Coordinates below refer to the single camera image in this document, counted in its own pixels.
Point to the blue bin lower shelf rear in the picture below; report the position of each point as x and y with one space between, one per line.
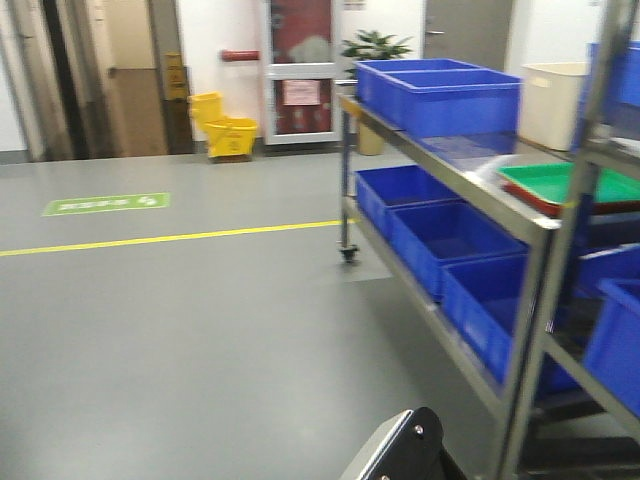
380 191

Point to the blue bin lower shelf middle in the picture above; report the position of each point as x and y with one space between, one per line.
429 238

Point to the blue bin lower shelf front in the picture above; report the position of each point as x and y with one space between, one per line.
481 298

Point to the blue bin top shelf front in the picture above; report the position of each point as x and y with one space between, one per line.
441 103

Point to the steel shelf cart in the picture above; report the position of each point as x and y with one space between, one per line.
553 419

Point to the yellow mop bucket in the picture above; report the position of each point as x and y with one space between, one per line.
228 139

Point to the green floor sticker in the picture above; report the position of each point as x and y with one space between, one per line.
102 204

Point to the glass fire cabinet door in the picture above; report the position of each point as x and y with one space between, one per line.
299 62

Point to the potted green plant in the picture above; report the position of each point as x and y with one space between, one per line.
371 45

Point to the black grey robot part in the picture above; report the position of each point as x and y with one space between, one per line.
409 445

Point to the green plastic tray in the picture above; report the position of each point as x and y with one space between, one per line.
550 183

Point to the beige plastic tub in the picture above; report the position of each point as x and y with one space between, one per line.
548 111

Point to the red plastic tray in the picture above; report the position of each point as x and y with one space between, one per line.
605 207

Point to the blue bin far right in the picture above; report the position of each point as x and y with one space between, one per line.
612 354

